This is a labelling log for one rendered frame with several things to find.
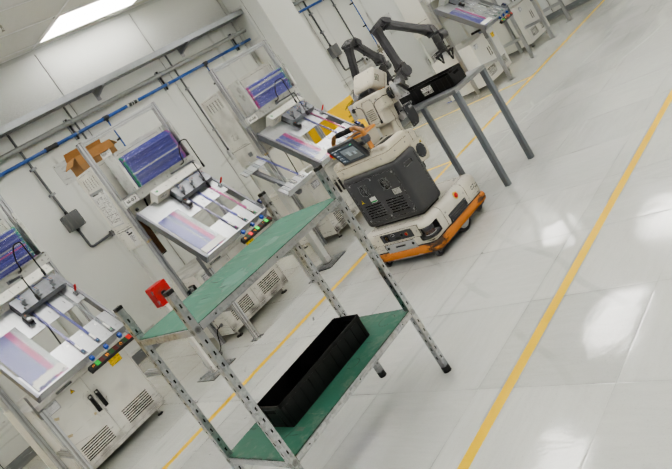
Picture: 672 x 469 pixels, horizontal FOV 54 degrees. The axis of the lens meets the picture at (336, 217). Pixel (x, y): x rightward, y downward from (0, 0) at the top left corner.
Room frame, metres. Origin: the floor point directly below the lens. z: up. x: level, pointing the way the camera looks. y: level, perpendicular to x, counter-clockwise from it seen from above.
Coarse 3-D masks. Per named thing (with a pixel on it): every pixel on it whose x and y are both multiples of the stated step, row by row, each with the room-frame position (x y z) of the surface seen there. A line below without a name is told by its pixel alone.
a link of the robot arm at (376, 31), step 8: (376, 24) 4.55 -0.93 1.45; (384, 24) 4.57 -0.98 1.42; (376, 32) 4.54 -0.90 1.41; (384, 40) 4.53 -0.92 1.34; (384, 48) 4.53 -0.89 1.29; (392, 48) 4.52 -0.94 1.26; (392, 56) 4.49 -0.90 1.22; (400, 64) 4.45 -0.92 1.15; (400, 72) 4.45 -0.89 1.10; (408, 72) 4.44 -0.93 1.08
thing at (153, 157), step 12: (168, 132) 5.50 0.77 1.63; (144, 144) 5.34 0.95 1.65; (156, 144) 5.40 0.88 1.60; (168, 144) 5.46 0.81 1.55; (132, 156) 5.24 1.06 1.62; (144, 156) 5.30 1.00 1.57; (156, 156) 5.35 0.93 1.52; (168, 156) 5.42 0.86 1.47; (132, 168) 5.20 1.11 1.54; (144, 168) 5.26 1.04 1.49; (156, 168) 5.31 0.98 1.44; (168, 168) 5.37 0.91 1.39; (144, 180) 5.21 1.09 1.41
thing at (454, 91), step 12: (468, 72) 4.86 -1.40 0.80; (480, 72) 4.80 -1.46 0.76; (492, 84) 4.79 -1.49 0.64; (444, 96) 4.60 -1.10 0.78; (456, 96) 4.53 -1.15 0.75; (420, 108) 4.79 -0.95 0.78; (468, 108) 4.54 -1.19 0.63; (504, 108) 4.78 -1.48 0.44; (432, 120) 5.31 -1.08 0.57; (468, 120) 4.54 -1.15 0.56; (480, 132) 4.53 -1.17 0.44; (516, 132) 4.79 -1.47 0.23; (444, 144) 5.30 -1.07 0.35; (492, 156) 4.52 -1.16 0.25; (528, 156) 4.80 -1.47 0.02; (456, 168) 5.31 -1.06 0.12; (504, 180) 4.53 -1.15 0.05
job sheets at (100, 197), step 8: (96, 192) 5.32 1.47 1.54; (104, 192) 5.25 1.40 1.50; (96, 200) 5.39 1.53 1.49; (104, 200) 5.30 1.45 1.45; (104, 208) 5.36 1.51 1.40; (112, 208) 5.28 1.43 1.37; (112, 216) 5.34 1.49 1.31; (120, 216) 5.25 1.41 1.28; (112, 224) 5.41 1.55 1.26; (120, 224) 5.32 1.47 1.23; (128, 232) 5.30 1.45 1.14; (136, 240) 5.27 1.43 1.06
